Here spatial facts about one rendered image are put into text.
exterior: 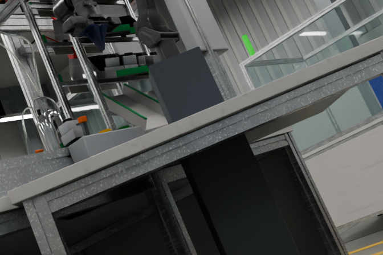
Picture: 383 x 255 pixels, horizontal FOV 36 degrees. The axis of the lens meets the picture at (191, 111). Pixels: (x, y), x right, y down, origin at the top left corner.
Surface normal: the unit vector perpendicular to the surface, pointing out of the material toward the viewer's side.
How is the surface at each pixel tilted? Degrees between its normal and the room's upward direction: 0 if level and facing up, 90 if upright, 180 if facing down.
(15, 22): 90
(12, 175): 90
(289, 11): 90
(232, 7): 90
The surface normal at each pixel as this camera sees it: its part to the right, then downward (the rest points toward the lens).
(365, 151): -0.62, 0.11
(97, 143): 0.68, -0.43
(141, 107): 0.11, -0.92
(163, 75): 0.04, -0.22
